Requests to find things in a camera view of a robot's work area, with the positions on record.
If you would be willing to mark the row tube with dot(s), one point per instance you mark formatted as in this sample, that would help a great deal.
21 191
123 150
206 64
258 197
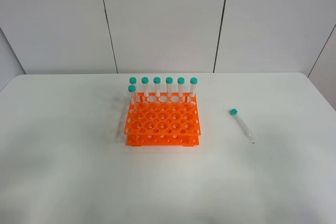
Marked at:
169 82
180 82
157 82
133 81
145 83
193 83

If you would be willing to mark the front left capped test tube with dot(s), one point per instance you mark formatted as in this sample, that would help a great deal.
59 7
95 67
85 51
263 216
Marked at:
133 96

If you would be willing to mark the orange test tube rack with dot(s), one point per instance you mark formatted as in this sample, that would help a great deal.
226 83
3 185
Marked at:
163 121

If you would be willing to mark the green capped test tube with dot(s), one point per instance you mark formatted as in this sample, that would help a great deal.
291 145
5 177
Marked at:
246 130

